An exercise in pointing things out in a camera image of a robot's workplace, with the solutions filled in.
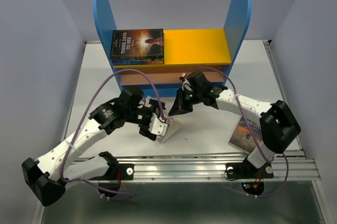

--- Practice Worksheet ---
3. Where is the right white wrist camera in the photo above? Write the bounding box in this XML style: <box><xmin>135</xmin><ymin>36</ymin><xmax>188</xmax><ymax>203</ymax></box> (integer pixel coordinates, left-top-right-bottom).
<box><xmin>179</xmin><ymin>73</ymin><xmax>192</xmax><ymax>91</ymax></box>

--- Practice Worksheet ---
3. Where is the brown Edward Tulane book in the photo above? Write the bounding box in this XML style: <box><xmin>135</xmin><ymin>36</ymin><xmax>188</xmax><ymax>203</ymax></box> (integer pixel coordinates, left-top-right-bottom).
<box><xmin>112</xmin><ymin>58</ymin><xmax>164</xmax><ymax>64</ymax></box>

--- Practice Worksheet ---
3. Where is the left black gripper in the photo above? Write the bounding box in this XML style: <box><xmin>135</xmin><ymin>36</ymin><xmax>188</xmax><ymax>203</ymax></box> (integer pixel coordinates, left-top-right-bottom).
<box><xmin>126</xmin><ymin>99</ymin><xmax>165</xmax><ymax>140</ymax></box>

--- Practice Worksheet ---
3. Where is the Three Days to See book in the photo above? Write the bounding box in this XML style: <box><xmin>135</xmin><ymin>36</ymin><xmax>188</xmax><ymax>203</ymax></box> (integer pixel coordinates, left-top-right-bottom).
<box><xmin>110</xmin><ymin>28</ymin><xmax>164</xmax><ymax>60</ymax></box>

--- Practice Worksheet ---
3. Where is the Little Women book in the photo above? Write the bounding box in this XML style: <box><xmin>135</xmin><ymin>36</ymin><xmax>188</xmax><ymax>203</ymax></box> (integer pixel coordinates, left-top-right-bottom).
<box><xmin>156</xmin><ymin>118</ymin><xmax>182</xmax><ymax>143</ymax></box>

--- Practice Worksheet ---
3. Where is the aluminium mounting rail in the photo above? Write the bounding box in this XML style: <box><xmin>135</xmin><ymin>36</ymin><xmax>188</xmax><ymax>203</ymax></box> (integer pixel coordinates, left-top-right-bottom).
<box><xmin>64</xmin><ymin>151</ymin><xmax>320</xmax><ymax>184</ymax></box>

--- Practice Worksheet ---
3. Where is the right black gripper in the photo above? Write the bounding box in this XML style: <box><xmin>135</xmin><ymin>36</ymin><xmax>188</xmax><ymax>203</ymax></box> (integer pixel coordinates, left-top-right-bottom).
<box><xmin>168</xmin><ymin>87</ymin><xmax>202</xmax><ymax>116</ymax></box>

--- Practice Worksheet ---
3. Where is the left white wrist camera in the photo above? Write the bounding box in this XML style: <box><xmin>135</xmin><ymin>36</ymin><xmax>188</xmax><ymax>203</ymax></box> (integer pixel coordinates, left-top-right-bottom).
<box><xmin>149</xmin><ymin>113</ymin><xmax>169</xmax><ymax>137</ymax></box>

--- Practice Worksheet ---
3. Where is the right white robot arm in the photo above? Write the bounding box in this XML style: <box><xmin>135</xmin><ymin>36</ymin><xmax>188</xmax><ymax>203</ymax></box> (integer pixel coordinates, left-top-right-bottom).
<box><xmin>169</xmin><ymin>72</ymin><xmax>301</xmax><ymax>177</ymax></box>

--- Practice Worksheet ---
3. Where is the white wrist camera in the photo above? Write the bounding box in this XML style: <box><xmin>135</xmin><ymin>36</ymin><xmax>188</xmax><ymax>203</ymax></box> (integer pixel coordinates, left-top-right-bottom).
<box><xmin>149</xmin><ymin>113</ymin><xmax>169</xmax><ymax>137</ymax></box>
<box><xmin>179</xmin><ymin>73</ymin><xmax>192</xmax><ymax>91</ymax></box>

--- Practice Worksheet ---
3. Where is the Tale of Two Cities book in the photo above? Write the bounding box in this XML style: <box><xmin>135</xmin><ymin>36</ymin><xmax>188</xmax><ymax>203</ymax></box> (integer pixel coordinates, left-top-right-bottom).
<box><xmin>229</xmin><ymin>117</ymin><xmax>262</xmax><ymax>154</ymax></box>

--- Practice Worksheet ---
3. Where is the blue yellow wooden bookshelf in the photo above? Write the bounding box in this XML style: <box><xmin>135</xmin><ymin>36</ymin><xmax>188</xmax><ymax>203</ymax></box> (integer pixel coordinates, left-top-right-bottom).
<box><xmin>92</xmin><ymin>0</ymin><xmax>252</xmax><ymax>97</ymax></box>

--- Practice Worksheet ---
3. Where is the Animal Farm book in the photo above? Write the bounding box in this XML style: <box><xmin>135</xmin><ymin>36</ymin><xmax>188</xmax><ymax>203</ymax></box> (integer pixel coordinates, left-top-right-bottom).
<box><xmin>113</xmin><ymin>60</ymin><xmax>164</xmax><ymax>65</ymax></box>

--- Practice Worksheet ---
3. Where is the Jane Eyre book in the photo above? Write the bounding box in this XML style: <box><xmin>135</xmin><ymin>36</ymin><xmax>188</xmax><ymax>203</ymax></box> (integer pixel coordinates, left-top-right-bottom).
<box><xmin>114</xmin><ymin>63</ymin><xmax>164</xmax><ymax>68</ymax></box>

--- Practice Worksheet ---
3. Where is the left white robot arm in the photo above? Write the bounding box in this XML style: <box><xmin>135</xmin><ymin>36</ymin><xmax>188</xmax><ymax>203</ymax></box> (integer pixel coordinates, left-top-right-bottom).
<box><xmin>22</xmin><ymin>86</ymin><xmax>167</xmax><ymax>206</ymax></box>

